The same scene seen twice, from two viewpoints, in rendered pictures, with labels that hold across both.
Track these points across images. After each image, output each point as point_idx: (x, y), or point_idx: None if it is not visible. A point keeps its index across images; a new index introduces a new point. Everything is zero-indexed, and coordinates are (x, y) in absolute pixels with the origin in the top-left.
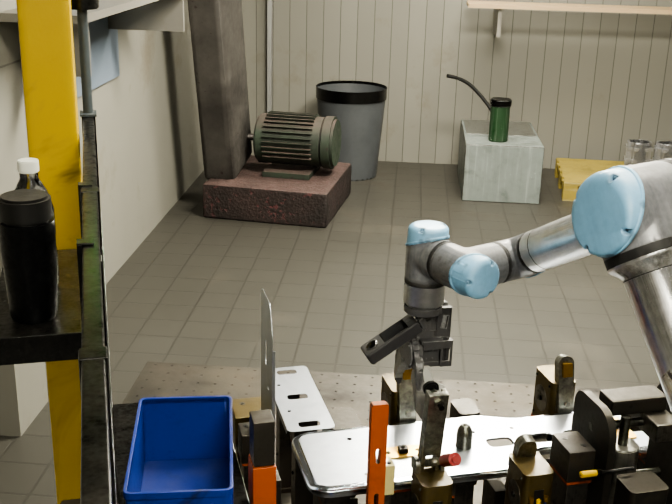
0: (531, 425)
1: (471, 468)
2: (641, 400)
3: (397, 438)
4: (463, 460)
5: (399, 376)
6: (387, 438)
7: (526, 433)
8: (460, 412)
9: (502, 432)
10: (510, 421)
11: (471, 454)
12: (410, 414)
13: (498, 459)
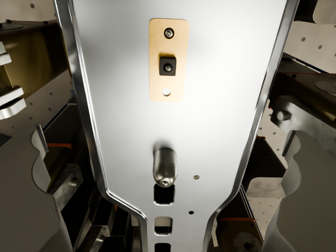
0: (189, 227)
1: (104, 146)
2: None
3: (217, 71)
4: (126, 144)
5: (290, 151)
6: (224, 51)
7: (174, 219)
8: (258, 178)
9: (184, 202)
10: (205, 216)
11: (140, 158)
12: (279, 118)
13: (123, 180)
